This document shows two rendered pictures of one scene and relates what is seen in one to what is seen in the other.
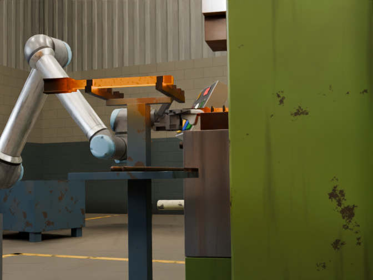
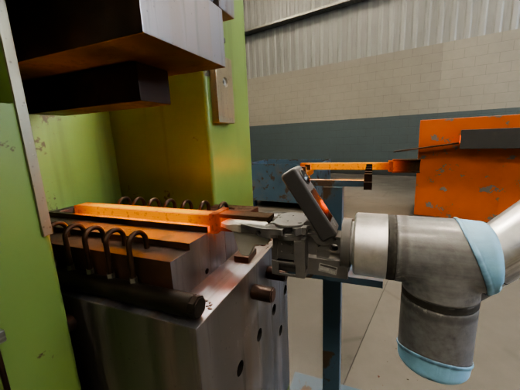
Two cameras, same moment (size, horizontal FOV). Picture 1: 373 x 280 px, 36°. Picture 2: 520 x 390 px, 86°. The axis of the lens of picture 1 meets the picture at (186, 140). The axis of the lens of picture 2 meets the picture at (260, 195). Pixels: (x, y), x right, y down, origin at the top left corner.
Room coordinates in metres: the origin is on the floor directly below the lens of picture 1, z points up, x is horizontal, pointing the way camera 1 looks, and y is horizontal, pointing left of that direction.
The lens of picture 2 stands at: (2.68, 0.08, 1.14)
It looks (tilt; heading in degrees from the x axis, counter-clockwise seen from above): 12 degrees down; 191
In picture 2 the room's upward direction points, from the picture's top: 3 degrees counter-clockwise
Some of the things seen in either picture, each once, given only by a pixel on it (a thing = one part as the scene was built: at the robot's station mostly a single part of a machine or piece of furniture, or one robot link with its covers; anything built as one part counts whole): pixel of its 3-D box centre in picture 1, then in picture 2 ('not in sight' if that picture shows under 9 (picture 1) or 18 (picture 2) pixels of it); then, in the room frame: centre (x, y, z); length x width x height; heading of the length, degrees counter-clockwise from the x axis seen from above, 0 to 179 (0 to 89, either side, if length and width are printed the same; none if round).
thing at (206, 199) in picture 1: (266, 190); (152, 334); (2.15, -0.30, 0.69); 0.56 x 0.38 x 0.45; 78
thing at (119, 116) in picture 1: (127, 120); (437, 253); (2.29, 0.24, 0.98); 0.12 x 0.09 x 0.10; 78
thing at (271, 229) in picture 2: not in sight; (269, 228); (2.27, 0.01, 1.01); 0.09 x 0.05 x 0.02; 81
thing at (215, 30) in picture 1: (261, 31); (90, 42); (2.20, -0.30, 1.32); 0.42 x 0.20 x 0.10; 78
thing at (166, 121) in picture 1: (167, 119); (310, 243); (2.26, 0.07, 0.98); 0.12 x 0.08 x 0.09; 78
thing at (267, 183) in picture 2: not in sight; (289, 183); (-1.99, -0.31, 0.36); 1.21 x 0.81 x 0.72; 72
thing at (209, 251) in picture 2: not in sight; (120, 237); (2.20, -0.30, 0.96); 0.42 x 0.20 x 0.09; 78
